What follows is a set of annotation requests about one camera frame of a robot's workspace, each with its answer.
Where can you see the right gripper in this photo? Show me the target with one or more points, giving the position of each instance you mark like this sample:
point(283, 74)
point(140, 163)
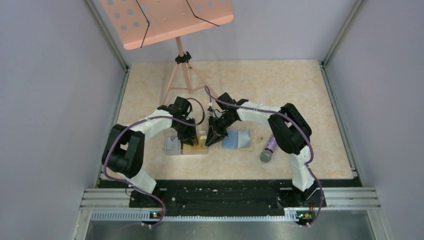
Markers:
point(215, 133)

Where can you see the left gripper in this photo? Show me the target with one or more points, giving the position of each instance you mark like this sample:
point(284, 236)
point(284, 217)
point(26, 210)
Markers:
point(188, 137)

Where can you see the yellow credit card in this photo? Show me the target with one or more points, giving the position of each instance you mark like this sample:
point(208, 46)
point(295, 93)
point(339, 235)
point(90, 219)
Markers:
point(199, 149)

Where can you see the clear plastic card box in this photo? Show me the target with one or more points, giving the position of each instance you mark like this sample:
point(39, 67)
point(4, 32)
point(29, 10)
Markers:
point(167, 134)

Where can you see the purple glitter microphone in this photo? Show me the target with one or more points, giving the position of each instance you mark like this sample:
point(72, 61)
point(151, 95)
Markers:
point(267, 154)

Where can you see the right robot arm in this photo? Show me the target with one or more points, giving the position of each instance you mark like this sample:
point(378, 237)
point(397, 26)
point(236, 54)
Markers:
point(289, 128)

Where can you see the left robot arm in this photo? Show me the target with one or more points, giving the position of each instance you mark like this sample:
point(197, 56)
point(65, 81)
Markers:
point(123, 155)

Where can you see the white grey credit card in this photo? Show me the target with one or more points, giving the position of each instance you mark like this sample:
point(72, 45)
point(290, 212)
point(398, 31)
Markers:
point(173, 145)

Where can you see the pink music stand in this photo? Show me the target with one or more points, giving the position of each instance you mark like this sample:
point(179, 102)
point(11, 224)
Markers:
point(141, 23)

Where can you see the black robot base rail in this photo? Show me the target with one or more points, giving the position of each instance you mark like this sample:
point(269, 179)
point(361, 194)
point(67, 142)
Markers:
point(229, 198)

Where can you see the grey slotted cable duct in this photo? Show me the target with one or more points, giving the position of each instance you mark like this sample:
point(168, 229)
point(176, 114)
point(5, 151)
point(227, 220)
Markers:
point(147, 216)

